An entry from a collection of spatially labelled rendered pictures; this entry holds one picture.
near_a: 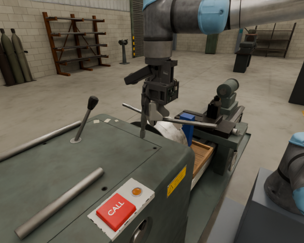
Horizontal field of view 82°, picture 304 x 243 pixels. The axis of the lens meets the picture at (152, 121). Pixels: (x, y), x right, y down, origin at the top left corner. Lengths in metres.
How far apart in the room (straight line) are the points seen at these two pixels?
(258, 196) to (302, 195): 0.23
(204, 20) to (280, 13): 0.19
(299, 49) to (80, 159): 14.59
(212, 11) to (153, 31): 0.13
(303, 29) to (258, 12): 14.20
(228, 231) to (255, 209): 0.34
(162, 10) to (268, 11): 0.24
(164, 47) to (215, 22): 0.13
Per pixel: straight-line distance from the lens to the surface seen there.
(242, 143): 2.07
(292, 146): 0.66
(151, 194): 0.45
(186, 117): 1.12
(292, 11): 0.55
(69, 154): 0.61
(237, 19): 0.55
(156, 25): 0.46
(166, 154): 0.56
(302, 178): 0.55
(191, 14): 0.43
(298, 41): 14.75
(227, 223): 1.07
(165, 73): 0.48
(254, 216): 0.76
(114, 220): 0.40
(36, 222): 0.45
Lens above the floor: 1.60
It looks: 28 degrees down
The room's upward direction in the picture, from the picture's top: straight up
